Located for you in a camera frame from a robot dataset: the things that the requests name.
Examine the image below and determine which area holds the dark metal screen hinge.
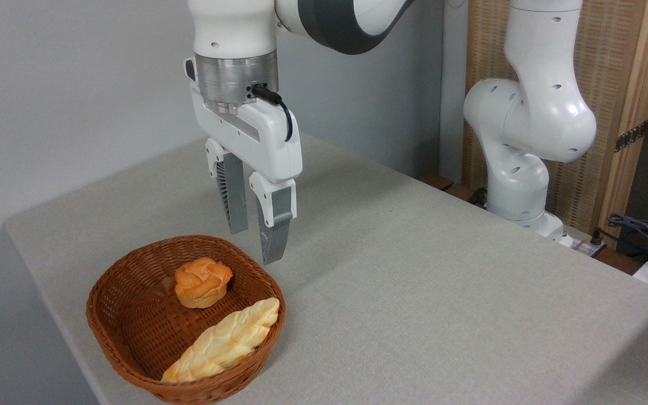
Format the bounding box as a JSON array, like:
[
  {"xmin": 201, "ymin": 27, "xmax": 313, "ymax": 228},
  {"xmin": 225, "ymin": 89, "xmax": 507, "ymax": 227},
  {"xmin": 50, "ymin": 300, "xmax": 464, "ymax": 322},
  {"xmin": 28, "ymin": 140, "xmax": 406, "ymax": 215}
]
[{"xmin": 614, "ymin": 119, "xmax": 648, "ymax": 153}]

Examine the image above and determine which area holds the brown wicker basket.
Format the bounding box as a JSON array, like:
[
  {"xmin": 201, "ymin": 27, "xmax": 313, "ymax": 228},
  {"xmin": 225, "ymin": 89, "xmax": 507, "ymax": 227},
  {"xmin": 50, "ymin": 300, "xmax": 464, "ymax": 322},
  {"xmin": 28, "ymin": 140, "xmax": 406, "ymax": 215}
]
[{"xmin": 85, "ymin": 235, "xmax": 287, "ymax": 405}]

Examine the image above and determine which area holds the round orange bread roll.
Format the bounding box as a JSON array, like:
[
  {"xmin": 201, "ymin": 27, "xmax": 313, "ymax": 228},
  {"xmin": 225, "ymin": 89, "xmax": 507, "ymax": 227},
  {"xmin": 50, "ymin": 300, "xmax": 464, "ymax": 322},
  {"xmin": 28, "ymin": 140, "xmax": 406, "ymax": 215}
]
[{"xmin": 174, "ymin": 257, "xmax": 234, "ymax": 309}]

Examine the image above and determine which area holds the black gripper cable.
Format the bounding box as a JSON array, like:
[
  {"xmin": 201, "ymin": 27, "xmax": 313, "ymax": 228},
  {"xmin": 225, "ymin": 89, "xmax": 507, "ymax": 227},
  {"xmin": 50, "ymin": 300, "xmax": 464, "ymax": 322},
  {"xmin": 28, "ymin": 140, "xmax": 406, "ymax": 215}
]
[{"xmin": 251, "ymin": 84, "xmax": 294, "ymax": 143}]

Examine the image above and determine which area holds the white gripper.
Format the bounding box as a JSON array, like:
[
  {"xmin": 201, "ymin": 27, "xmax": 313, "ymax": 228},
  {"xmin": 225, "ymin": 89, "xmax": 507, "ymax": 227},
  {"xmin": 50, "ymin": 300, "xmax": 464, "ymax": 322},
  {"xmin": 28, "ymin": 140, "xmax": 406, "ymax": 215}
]
[{"xmin": 190, "ymin": 79, "xmax": 304, "ymax": 266}]

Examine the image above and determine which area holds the long braided bread loaf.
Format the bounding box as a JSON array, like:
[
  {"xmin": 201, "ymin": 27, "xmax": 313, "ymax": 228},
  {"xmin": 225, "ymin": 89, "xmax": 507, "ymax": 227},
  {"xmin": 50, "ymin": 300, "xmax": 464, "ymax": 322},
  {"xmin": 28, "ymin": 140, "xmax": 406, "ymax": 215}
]
[{"xmin": 161, "ymin": 297, "xmax": 281, "ymax": 384}]

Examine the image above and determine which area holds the bundle of dark cables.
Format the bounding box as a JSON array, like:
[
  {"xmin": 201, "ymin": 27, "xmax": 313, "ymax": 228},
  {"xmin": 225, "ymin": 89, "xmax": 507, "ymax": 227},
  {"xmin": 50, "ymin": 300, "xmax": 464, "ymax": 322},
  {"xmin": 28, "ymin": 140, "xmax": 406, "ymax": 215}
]
[{"xmin": 607, "ymin": 213, "xmax": 648, "ymax": 260}]

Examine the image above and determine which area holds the brown wooden ledge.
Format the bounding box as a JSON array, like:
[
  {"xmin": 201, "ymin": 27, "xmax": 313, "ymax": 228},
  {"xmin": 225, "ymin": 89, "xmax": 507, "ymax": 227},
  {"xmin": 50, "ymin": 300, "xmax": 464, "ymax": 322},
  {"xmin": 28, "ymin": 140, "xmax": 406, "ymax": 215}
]
[{"xmin": 417, "ymin": 173, "xmax": 489, "ymax": 210}]

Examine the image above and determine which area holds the metal robot base clamp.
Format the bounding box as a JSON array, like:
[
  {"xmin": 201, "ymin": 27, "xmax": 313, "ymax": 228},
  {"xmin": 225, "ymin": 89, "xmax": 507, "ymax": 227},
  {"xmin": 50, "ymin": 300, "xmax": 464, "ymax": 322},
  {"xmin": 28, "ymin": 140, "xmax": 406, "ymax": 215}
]
[{"xmin": 559, "ymin": 226, "xmax": 607, "ymax": 258}]

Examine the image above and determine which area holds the wooden rattan folding screen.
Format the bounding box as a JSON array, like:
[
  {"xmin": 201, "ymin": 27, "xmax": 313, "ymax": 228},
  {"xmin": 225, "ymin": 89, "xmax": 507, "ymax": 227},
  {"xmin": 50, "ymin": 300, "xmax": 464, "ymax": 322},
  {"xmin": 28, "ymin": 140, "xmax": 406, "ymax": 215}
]
[{"xmin": 462, "ymin": 0, "xmax": 648, "ymax": 249}]

